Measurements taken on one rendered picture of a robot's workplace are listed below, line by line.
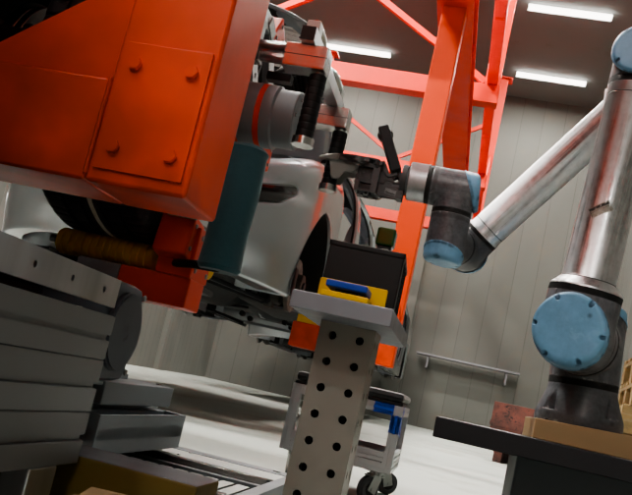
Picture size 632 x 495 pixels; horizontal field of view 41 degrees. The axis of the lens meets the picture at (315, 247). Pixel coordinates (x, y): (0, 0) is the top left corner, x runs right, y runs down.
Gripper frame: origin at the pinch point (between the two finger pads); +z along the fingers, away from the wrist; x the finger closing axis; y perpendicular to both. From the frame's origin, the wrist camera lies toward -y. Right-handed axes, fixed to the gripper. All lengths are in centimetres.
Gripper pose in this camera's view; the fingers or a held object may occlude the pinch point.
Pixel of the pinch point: (325, 157)
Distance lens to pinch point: 200.1
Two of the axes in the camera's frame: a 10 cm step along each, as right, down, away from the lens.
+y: -2.2, 9.6, -1.6
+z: -9.6, -1.9, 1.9
